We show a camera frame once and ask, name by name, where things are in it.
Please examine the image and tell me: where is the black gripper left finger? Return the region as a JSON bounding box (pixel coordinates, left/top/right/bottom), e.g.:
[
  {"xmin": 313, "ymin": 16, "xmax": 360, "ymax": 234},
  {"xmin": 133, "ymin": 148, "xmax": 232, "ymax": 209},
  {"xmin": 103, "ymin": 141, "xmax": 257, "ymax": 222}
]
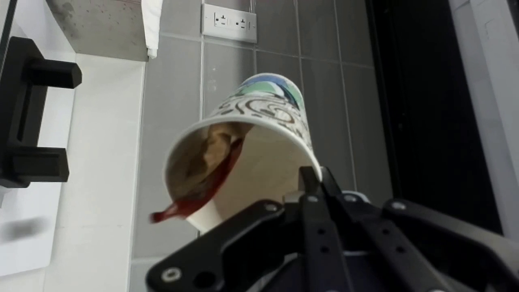
[{"xmin": 145, "ymin": 164, "xmax": 349, "ymax": 292}]

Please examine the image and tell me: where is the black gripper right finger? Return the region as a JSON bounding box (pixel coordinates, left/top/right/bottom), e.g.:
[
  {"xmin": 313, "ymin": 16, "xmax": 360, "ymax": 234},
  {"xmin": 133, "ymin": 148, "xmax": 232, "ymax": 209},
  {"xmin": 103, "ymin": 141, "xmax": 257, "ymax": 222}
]
[{"xmin": 318, "ymin": 167, "xmax": 519, "ymax": 292}]

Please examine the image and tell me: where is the printed paper coffee cup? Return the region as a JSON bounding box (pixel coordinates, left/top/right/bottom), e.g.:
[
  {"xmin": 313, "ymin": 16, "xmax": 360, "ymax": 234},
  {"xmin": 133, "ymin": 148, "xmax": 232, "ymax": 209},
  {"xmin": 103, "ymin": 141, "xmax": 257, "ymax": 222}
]
[{"xmin": 163, "ymin": 71, "xmax": 325, "ymax": 235}]

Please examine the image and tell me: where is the red ketchup packet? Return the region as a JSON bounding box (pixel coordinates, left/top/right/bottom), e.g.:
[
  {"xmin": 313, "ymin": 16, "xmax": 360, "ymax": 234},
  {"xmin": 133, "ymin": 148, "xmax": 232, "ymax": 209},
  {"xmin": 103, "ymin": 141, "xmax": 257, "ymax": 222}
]
[{"xmin": 150, "ymin": 135, "xmax": 247, "ymax": 226}]

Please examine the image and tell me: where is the brown snack packet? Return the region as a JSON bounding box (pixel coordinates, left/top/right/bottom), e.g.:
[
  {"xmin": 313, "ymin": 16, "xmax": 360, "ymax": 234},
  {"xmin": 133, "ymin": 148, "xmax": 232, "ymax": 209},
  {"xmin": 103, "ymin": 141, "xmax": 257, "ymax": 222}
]
[{"xmin": 180, "ymin": 122, "xmax": 255, "ymax": 188}]

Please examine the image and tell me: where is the grey square column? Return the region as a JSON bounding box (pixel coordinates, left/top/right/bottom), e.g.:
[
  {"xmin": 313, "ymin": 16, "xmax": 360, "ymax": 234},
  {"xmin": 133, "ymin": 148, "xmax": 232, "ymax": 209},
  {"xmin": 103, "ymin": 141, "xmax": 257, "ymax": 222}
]
[{"xmin": 46, "ymin": 0, "xmax": 166, "ymax": 62}]

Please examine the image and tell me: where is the grey wall power outlet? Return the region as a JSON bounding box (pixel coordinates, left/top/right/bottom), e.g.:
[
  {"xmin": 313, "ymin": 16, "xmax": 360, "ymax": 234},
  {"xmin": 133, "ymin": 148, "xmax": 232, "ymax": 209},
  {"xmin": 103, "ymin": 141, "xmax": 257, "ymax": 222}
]
[{"xmin": 200, "ymin": 3, "xmax": 260, "ymax": 45}]

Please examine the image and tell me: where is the black metal bracket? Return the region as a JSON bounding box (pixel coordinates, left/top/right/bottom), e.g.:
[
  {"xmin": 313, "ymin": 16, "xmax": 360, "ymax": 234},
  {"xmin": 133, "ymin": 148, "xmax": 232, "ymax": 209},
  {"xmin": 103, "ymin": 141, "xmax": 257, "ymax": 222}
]
[{"xmin": 0, "ymin": 34, "xmax": 85, "ymax": 190}]

